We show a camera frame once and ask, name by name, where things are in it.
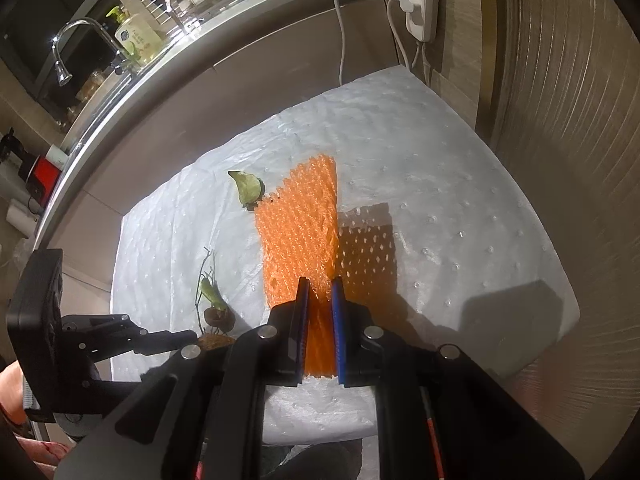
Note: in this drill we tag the thin twig with green leaf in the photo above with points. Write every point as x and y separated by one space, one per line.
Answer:
210 290

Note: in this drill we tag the dish soap pump bottle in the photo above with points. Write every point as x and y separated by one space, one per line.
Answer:
137 37

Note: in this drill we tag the person's dark trouser leg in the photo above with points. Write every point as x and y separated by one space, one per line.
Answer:
320 462

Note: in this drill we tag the amber glass jars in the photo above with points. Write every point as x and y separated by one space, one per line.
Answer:
90 85

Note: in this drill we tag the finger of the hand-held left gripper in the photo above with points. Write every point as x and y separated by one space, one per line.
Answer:
160 342

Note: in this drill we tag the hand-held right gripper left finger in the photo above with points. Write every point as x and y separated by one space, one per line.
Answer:
302 330

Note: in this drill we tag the white cup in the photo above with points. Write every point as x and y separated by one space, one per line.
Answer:
57 155

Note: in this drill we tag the person's left forearm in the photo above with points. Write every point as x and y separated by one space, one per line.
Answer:
10 385

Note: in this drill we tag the white paper roll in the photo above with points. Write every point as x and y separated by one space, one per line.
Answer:
22 217

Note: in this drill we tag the white padded table mat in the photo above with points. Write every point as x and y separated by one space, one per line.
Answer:
450 185

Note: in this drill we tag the brown round fruit shell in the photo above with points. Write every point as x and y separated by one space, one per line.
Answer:
220 317

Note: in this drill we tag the red appliance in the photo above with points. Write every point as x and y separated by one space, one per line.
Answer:
45 175

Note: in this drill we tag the chrome kitchen faucet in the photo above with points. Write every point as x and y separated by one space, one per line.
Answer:
80 23

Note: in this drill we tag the green dried leaf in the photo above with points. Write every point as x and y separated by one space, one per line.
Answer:
247 187

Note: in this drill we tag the ribbed glass sliding door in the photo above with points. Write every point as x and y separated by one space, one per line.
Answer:
575 135

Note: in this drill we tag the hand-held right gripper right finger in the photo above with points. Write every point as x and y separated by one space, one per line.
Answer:
338 330

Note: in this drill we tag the grey kitchen counter cabinet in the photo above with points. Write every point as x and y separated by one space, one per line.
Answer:
280 85

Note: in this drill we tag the white power strip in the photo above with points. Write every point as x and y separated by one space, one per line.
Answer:
425 0

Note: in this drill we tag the orange foam fruit net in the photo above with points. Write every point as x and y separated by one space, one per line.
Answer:
300 230

